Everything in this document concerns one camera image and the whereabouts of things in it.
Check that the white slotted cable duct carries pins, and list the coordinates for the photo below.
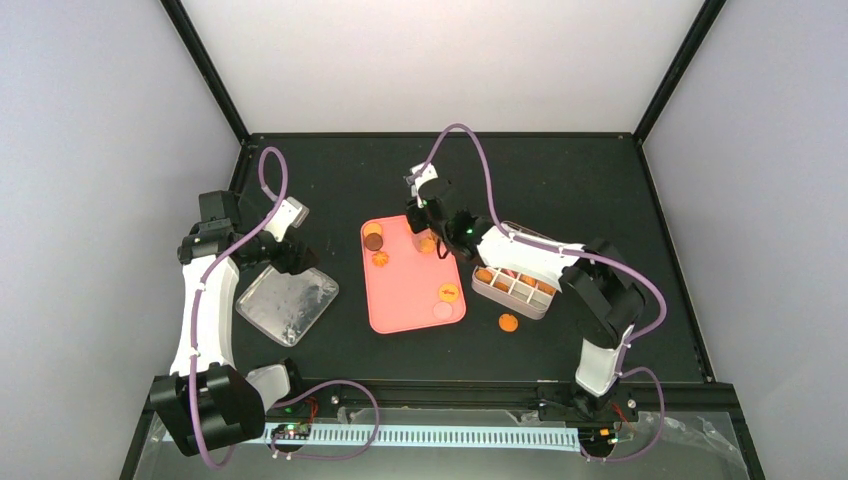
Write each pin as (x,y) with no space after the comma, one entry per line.
(532,438)

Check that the white divided cookie tin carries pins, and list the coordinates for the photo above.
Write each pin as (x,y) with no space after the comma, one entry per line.
(514,274)

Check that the dark chocolate round cookie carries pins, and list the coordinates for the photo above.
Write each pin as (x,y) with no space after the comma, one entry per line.
(373,241)

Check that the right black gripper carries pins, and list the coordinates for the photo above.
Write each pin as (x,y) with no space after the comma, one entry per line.
(415,224)

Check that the pink cookie tray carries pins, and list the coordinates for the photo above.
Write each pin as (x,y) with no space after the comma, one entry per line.
(401,295)

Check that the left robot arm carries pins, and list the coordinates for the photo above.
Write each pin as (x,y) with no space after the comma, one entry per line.
(206,404)

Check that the base circuit board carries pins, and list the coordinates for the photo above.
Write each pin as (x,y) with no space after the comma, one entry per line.
(291,432)
(602,436)

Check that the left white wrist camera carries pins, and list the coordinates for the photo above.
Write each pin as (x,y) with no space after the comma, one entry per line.
(289,215)

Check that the pink round cookie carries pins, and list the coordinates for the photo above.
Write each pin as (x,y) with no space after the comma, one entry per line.
(443,311)

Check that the clear plastic tin lid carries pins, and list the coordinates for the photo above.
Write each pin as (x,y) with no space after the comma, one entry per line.
(284,307)

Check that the dotted cracker beside chocolate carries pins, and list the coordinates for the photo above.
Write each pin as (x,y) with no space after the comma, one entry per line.
(371,228)

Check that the red marked dotted cracker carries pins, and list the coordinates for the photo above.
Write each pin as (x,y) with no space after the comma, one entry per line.
(449,292)

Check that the metal serving tongs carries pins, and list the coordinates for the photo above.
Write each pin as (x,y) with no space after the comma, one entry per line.
(416,237)

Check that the right base circuit board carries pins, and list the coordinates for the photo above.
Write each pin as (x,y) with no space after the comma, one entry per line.
(602,436)

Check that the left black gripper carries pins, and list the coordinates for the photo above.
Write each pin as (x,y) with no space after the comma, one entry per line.
(293,263)

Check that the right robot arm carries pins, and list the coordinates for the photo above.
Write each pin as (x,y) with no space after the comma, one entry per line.
(603,299)

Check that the left base circuit board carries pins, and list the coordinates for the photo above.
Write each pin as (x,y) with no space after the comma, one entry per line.
(291,432)

